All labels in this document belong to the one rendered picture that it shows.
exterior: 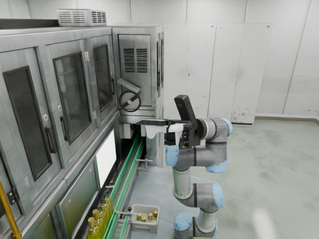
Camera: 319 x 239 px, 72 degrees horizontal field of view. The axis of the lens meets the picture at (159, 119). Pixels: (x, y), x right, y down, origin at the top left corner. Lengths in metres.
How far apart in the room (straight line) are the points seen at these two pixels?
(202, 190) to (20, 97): 0.90
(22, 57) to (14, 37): 0.09
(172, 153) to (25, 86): 0.67
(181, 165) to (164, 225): 1.10
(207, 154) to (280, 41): 4.85
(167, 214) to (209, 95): 3.46
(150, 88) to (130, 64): 0.28
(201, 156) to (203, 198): 0.38
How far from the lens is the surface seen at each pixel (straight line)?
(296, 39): 5.62
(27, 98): 1.08
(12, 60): 1.02
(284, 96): 5.85
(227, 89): 4.95
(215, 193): 1.12
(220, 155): 0.79
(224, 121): 0.80
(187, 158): 0.78
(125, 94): 2.09
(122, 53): 2.04
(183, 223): 1.49
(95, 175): 1.70
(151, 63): 1.97
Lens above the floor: 2.17
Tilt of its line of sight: 24 degrees down
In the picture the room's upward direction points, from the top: straight up
